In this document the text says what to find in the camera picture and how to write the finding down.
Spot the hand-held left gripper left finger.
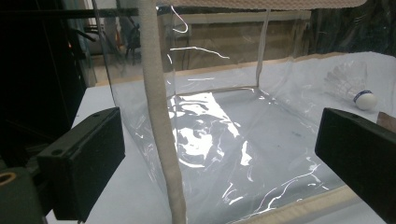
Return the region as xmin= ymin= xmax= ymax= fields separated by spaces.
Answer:
xmin=35 ymin=106 xmax=126 ymax=224

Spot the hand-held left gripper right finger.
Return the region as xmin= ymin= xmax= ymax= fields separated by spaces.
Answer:
xmin=314 ymin=107 xmax=396 ymax=224

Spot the white feather shuttlecock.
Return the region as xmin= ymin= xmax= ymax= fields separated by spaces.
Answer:
xmin=323 ymin=60 xmax=378 ymax=111

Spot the clear plastic bag beige trim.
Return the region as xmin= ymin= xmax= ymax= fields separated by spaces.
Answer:
xmin=92 ymin=0 xmax=396 ymax=224

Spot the brown object at edge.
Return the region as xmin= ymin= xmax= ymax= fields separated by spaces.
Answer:
xmin=375 ymin=111 xmax=396 ymax=134

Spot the dark metal stand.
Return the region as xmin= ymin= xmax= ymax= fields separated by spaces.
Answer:
xmin=0 ymin=0 xmax=139 ymax=162

